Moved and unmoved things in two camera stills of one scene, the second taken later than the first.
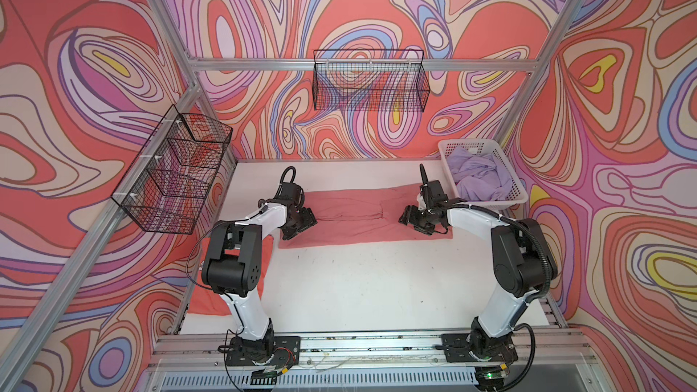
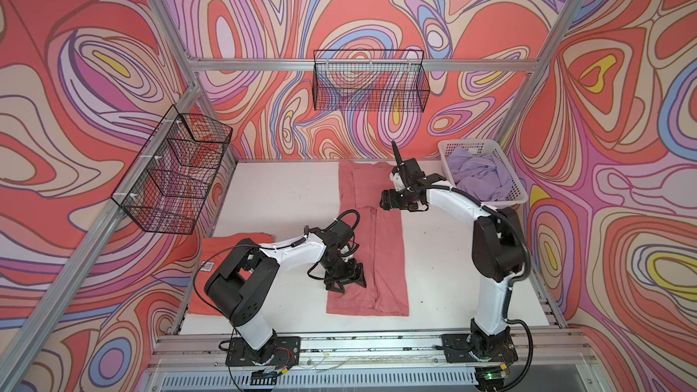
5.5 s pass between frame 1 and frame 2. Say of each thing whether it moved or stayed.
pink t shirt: moved
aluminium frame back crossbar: stayed
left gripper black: moved
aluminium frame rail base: stayed
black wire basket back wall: stayed
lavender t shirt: stayed
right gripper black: moved
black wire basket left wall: stayed
